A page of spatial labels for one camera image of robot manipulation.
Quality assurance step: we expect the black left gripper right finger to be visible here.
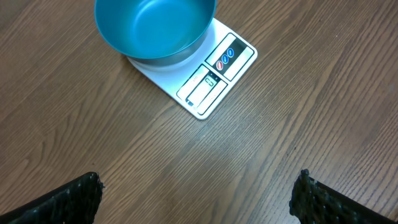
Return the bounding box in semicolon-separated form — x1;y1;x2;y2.
289;169;397;224

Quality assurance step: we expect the blue metal bowl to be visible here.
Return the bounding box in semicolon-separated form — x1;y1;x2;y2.
95;0;217;66

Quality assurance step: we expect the white digital kitchen scale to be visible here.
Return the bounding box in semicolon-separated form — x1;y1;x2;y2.
129;18;258;119

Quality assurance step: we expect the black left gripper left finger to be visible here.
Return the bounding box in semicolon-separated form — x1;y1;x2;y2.
1;172;104;224

